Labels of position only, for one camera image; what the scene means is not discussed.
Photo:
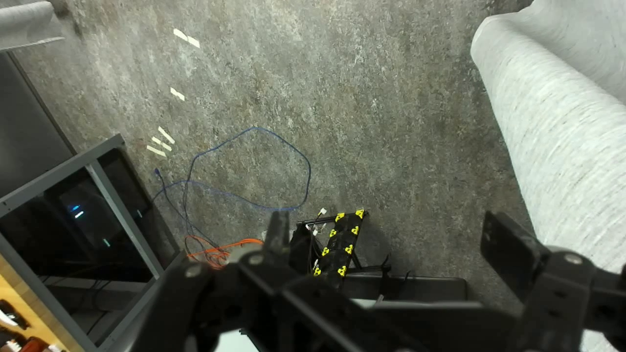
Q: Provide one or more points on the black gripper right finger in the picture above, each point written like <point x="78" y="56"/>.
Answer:
<point x="563" y="293"/>

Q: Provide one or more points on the white fabric curtain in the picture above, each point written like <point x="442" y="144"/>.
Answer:
<point x="557" y="80"/>

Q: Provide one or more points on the black stand with yellow stickers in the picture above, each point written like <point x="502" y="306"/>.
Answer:
<point x="328" y="246"/>

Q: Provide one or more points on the grey metal shelf frame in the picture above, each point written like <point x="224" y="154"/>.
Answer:
<point x="91" y="244"/>

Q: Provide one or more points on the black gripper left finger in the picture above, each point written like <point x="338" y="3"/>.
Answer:
<point x="279" y="297"/>

